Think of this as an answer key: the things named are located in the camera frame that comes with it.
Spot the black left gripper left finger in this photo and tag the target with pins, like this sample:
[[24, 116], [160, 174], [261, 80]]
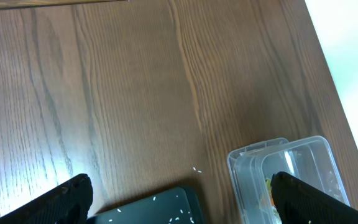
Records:
[[67, 203]]

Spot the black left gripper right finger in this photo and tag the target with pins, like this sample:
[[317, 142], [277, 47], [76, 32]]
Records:
[[298, 202]]

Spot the green orange snack wrapper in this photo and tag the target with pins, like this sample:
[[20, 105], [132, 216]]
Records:
[[268, 200]]

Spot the clear plastic waste bin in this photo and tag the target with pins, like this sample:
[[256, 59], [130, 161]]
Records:
[[309, 159]]

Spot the black waste tray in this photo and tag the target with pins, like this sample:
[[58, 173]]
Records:
[[179, 205]]

